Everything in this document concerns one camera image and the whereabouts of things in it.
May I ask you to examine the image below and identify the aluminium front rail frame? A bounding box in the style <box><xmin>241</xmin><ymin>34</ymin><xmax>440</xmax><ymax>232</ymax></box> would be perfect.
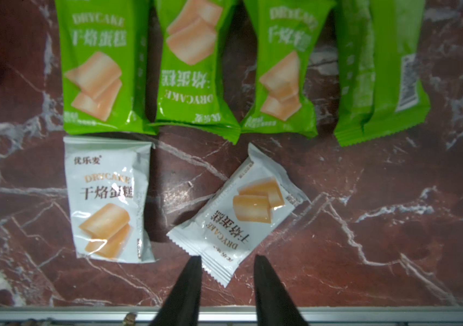
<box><xmin>0</xmin><ymin>306</ymin><xmax>463</xmax><ymax>325</ymax></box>

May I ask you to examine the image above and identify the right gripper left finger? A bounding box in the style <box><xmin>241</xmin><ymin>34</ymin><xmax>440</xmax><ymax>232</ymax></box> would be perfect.
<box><xmin>150</xmin><ymin>256</ymin><xmax>202</xmax><ymax>326</ymax></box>

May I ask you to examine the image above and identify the white cookie packet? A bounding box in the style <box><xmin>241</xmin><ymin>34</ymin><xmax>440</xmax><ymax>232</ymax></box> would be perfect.
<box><xmin>167</xmin><ymin>144</ymin><xmax>308</xmax><ymax>287</ymax></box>
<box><xmin>63</xmin><ymin>136</ymin><xmax>156</xmax><ymax>264</ymax></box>

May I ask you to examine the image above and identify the green cookie packet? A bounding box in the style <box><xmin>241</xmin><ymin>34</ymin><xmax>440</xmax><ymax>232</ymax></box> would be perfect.
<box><xmin>334</xmin><ymin>1</ymin><xmax>430</xmax><ymax>147</ymax></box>
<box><xmin>55</xmin><ymin>0</ymin><xmax>158</xmax><ymax>135</ymax></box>
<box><xmin>240</xmin><ymin>1</ymin><xmax>336</xmax><ymax>139</ymax></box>
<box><xmin>154</xmin><ymin>0</ymin><xmax>240</xmax><ymax>144</ymax></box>

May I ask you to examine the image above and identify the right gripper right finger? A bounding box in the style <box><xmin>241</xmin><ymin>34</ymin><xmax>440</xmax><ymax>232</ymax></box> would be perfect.
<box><xmin>253</xmin><ymin>255</ymin><xmax>308</xmax><ymax>326</ymax></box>

